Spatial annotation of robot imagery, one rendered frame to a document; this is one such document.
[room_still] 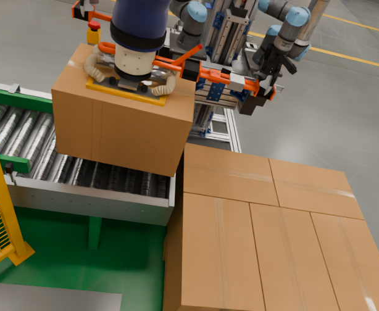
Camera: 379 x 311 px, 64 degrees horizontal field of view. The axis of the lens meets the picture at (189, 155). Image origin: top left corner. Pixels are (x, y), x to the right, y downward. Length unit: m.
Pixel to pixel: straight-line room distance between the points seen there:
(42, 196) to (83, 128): 0.42
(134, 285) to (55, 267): 0.48
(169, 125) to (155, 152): 0.19
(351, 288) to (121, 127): 1.43
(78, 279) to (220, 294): 0.89
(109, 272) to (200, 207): 0.72
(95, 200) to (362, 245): 1.55
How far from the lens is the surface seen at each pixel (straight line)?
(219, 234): 1.65
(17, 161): 1.68
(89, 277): 2.03
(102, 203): 1.62
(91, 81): 1.40
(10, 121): 2.01
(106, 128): 1.43
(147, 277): 2.05
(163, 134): 1.39
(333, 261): 1.93
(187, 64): 1.40
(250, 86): 1.43
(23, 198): 1.72
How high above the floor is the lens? 1.91
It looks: 45 degrees down
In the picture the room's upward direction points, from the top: 21 degrees clockwise
